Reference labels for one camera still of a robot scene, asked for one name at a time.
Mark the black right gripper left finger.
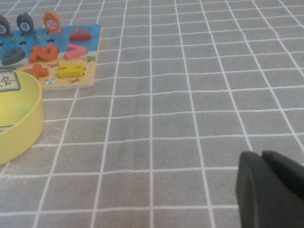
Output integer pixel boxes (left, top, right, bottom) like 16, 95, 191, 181
236, 151, 304, 228

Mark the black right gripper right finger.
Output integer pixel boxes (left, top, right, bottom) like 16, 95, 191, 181
262, 150, 304, 198

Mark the colourful wooden puzzle board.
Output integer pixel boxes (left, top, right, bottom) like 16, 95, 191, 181
0, 23, 102, 91

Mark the yellow labelled bowl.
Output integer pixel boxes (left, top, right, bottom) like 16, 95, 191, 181
0, 69, 45, 166

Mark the grey white-grid tablecloth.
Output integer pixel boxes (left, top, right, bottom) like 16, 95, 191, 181
0, 0, 304, 228

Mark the yellow wooden equals sign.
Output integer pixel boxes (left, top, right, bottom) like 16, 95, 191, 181
57, 64, 86, 78

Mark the pink wooden greater-than sign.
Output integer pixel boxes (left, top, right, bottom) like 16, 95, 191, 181
64, 44, 88, 60

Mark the red wooden minus sign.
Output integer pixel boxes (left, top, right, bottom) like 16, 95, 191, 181
70, 32, 92, 42

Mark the orange wooden plus sign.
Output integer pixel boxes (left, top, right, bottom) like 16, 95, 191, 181
22, 63, 49, 80

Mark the orange wooden numeral 10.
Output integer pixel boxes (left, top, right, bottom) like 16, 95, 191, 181
29, 45, 59, 64

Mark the orange fish peg number 10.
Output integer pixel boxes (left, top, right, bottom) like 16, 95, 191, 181
43, 11, 63, 34

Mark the dark grey wooden numeral 9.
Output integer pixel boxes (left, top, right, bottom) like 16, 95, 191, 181
1, 47, 26, 66

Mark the dark grey fish peg number 9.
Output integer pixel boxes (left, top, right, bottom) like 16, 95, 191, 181
16, 12, 36, 36

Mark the brown fish peg number 8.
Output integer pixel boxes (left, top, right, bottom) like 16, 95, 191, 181
0, 15, 11, 38

